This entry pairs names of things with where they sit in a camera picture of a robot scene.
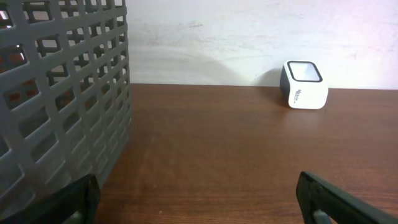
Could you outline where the grey plastic mesh basket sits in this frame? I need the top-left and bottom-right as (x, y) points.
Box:
(1, 0), (132, 218)

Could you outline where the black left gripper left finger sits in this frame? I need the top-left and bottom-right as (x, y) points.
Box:
(1, 174), (101, 224)

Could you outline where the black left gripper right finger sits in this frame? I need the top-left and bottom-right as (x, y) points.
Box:
(296, 171), (397, 224)

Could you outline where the white barcode scanner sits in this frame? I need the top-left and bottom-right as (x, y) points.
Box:
(279, 60), (328, 110)

